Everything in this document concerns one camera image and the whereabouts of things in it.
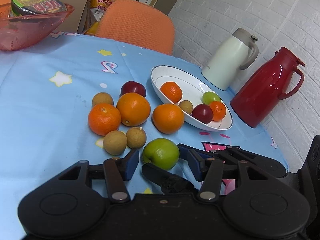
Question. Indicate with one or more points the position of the white plate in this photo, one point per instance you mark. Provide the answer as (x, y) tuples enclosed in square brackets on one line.
[(197, 87)]

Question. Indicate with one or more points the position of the small dark red plum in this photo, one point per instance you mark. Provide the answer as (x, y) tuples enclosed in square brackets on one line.
[(133, 88)]

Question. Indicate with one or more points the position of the brown longan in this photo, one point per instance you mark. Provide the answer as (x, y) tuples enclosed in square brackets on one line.
[(186, 106), (115, 142), (135, 137), (102, 98)]

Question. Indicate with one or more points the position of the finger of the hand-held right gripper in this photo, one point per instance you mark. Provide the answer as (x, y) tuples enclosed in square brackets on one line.
[(155, 171), (182, 151)]

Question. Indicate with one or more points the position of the orange mesh chair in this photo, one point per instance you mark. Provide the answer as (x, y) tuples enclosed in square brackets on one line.
[(135, 22)]

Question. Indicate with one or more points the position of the white thermos jug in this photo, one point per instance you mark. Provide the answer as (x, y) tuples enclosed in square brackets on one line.
[(225, 62)]

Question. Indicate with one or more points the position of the blue printed tablecloth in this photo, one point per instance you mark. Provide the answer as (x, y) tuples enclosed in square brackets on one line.
[(50, 92)]

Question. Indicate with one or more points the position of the pink transparent plastic bowl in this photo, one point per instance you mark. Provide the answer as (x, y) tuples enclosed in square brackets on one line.
[(25, 35)]

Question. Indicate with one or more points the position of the red thermos jug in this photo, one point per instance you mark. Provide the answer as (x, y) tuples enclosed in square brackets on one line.
[(260, 92)]

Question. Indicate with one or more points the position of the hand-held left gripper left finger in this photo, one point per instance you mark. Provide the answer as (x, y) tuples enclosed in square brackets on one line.
[(131, 166)]

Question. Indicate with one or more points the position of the cardboard box with blue tape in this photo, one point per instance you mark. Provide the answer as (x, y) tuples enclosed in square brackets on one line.
[(75, 0)]

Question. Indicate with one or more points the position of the instant noodle cup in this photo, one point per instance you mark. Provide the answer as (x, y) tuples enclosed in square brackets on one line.
[(32, 0)]

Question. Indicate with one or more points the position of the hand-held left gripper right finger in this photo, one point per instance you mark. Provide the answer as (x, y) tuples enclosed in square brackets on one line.
[(196, 166)]

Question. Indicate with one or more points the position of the large smooth orange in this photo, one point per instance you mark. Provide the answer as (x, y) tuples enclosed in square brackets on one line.
[(133, 108)]

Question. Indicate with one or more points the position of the large dark red plum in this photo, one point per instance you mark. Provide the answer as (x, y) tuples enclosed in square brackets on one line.
[(202, 113)]

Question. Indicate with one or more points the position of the green apple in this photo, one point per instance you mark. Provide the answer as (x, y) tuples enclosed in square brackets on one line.
[(211, 97), (160, 152)]

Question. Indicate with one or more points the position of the black chair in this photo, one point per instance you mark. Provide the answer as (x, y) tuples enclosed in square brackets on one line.
[(312, 160)]

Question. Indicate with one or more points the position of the mandarin orange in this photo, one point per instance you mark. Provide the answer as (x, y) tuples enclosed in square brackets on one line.
[(171, 91), (219, 110), (104, 118)]

